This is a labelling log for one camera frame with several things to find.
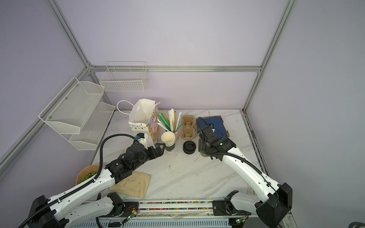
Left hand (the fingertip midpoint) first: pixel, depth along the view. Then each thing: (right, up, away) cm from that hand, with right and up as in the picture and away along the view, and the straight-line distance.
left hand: (159, 148), depth 78 cm
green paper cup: (+25, -4, +3) cm, 25 cm away
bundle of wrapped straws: (+3, +15, +18) cm, 24 cm away
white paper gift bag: (-16, +18, +23) cm, 33 cm away
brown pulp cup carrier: (+16, +8, +24) cm, 30 cm away
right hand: (+24, +1, +1) cm, 24 cm away
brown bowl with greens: (-40, -13, -1) cm, 42 cm away
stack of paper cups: (+3, +4, +13) cm, 14 cm away
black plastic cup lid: (+17, -3, +17) cm, 24 cm away
